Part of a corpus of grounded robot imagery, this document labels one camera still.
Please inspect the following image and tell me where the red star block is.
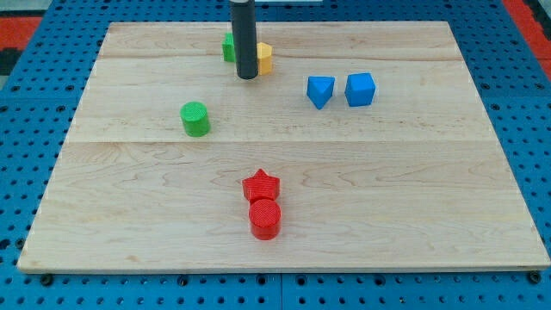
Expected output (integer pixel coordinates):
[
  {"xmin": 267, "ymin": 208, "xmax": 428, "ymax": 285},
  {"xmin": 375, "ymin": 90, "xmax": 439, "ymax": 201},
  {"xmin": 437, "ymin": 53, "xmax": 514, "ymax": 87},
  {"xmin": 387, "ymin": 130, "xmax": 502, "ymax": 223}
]
[{"xmin": 242, "ymin": 169, "xmax": 281, "ymax": 204}]

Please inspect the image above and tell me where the green star block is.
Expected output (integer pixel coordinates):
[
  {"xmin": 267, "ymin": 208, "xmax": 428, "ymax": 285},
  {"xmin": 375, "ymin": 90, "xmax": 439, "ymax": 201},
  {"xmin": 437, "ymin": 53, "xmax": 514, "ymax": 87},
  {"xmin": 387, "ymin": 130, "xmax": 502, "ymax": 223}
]
[{"xmin": 221, "ymin": 32, "xmax": 236, "ymax": 63}]

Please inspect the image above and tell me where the red cylinder block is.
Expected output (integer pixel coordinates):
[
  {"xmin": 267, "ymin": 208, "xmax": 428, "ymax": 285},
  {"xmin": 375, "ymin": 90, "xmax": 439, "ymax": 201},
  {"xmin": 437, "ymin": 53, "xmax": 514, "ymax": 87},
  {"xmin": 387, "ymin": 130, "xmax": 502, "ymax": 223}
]
[{"xmin": 249, "ymin": 199, "xmax": 282, "ymax": 240}]

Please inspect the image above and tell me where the blue triangle block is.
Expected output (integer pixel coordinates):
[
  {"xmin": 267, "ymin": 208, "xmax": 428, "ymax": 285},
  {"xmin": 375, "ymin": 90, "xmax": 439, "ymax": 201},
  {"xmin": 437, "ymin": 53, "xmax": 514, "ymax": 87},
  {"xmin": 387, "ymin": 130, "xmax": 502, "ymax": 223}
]
[{"xmin": 306, "ymin": 76, "xmax": 335, "ymax": 109}]

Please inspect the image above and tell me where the green cylinder block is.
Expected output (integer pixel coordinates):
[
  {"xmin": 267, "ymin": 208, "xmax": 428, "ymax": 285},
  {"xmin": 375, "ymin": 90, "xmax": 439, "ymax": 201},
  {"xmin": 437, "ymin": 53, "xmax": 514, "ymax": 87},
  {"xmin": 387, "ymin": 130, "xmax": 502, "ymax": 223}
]
[{"xmin": 180, "ymin": 102, "xmax": 211, "ymax": 137}]

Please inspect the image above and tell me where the wooden board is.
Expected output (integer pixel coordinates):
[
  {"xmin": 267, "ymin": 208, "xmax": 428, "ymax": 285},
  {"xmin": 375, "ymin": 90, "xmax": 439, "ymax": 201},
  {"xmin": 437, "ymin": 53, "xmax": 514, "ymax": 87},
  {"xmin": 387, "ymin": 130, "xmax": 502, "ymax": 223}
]
[{"xmin": 18, "ymin": 22, "xmax": 550, "ymax": 275}]

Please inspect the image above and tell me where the yellow hexagon block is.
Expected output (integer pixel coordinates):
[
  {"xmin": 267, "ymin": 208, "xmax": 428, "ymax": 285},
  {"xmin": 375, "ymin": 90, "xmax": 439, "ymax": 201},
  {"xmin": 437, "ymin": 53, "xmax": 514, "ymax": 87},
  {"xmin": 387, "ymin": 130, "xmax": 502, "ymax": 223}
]
[{"xmin": 257, "ymin": 42, "xmax": 273, "ymax": 75}]

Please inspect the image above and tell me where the blue cube block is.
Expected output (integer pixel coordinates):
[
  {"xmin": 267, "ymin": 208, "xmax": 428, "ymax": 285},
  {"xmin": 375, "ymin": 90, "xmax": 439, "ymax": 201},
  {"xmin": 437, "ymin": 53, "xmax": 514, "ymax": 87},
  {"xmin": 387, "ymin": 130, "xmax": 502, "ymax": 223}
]
[{"xmin": 344, "ymin": 72, "xmax": 376, "ymax": 107}]

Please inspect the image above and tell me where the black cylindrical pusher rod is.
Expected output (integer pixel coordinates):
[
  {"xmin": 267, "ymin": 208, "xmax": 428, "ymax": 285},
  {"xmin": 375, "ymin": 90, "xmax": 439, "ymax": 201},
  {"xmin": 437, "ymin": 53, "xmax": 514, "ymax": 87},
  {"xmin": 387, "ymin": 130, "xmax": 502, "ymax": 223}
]
[{"xmin": 229, "ymin": 0, "xmax": 258, "ymax": 79}]

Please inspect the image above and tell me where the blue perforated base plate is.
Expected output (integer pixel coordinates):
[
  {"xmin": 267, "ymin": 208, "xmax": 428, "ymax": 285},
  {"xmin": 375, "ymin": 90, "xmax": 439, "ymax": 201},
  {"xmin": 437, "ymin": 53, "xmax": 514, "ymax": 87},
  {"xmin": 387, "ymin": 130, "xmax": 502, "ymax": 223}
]
[{"xmin": 1, "ymin": 1, "xmax": 550, "ymax": 309}]

